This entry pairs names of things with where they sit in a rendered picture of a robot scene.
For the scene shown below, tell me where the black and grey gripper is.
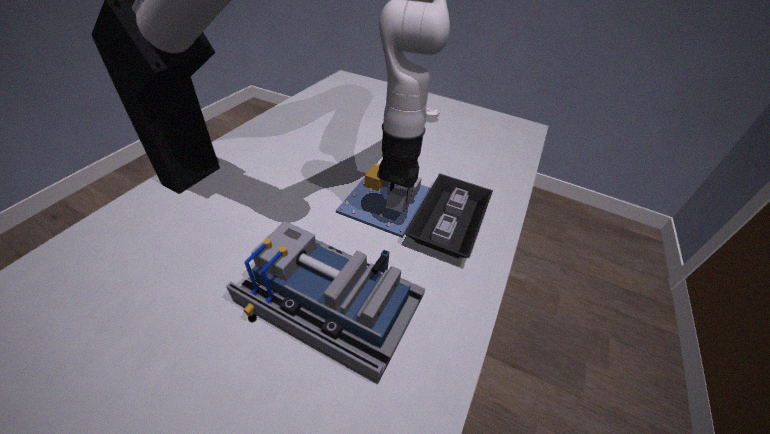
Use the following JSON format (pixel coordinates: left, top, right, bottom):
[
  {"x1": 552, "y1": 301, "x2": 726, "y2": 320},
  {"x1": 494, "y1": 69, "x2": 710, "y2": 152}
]
[{"x1": 379, "y1": 101, "x2": 439, "y2": 202}]

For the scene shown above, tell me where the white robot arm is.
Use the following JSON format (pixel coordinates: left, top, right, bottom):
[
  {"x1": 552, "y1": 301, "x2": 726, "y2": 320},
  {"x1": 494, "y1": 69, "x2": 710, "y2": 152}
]
[{"x1": 132, "y1": 0, "x2": 450, "y2": 111}]

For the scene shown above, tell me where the yellow brass block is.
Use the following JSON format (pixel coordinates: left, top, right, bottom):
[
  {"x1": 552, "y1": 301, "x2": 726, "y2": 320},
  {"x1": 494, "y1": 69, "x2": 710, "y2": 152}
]
[{"x1": 365, "y1": 163, "x2": 386, "y2": 191}]

